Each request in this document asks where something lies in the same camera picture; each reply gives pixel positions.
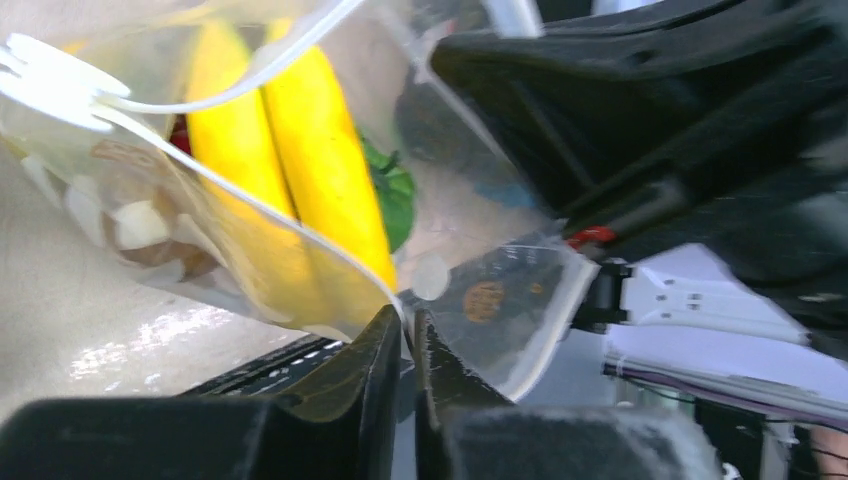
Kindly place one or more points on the yellow banana toy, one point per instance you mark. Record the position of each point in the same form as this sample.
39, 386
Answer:
292, 145

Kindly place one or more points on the red apple toy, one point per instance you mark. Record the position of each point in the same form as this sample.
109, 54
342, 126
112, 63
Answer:
179, 135

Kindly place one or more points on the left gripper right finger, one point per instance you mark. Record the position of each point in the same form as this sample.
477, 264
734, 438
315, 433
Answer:
466, 429

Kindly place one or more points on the green bell pepper toy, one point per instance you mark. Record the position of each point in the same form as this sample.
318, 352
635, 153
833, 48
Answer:
396, 193

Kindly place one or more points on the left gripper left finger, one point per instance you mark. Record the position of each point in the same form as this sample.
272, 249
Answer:
337, 422

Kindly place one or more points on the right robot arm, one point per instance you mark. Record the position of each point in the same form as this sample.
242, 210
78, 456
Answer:
691, 285

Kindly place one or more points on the clear zip top bag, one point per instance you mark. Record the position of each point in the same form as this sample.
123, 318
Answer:
89, 118

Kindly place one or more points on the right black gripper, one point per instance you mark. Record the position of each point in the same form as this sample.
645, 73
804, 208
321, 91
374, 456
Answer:
678, 122

